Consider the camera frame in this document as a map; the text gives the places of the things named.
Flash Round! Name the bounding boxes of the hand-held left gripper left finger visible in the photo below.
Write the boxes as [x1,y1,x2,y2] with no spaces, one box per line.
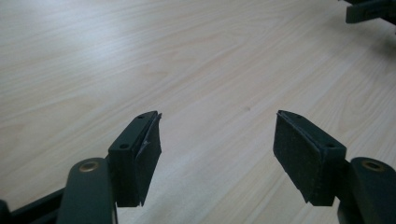
[107,110,163,208]

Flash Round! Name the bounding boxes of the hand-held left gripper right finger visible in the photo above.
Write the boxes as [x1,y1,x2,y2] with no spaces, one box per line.
[273,109,347,207]

